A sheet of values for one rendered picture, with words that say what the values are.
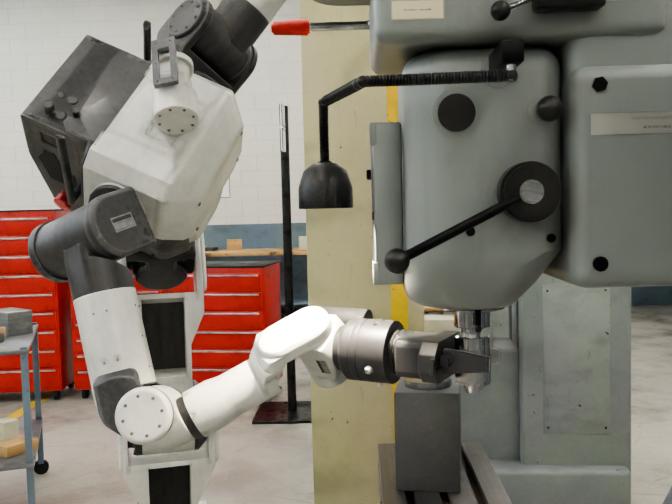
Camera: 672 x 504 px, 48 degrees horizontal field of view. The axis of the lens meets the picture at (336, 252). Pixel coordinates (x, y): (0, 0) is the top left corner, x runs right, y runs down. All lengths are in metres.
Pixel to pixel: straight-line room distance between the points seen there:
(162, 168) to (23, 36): 9.96
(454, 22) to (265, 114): 9.26
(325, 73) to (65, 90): 1.58
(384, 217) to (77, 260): 0.45
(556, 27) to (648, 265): 0.29
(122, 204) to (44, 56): 9.84
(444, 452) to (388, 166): 0.65
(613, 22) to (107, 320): 0.76
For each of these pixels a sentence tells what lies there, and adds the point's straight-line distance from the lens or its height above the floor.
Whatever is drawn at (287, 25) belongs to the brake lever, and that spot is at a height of 1.70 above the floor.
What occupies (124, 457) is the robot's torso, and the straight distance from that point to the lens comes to 1.61.
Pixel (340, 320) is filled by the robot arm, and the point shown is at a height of 1.28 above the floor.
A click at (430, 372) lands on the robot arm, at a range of 0.99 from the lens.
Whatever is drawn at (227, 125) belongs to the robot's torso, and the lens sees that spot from 1.29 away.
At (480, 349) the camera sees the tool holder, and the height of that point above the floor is 1.25.
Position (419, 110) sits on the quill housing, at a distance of 0.93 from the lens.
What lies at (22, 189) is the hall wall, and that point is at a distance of 10.94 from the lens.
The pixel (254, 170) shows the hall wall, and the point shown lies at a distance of 10.10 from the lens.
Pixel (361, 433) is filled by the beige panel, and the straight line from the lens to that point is 2.85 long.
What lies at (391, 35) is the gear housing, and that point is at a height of 1.64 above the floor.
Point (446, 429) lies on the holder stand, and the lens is 1.43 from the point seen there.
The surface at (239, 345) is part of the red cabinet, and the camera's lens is 5.63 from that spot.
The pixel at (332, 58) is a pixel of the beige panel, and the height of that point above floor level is 1.96.
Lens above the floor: 1.45
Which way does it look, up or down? 4 degrees down
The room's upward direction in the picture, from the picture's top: 1 degrees counter-clockwise
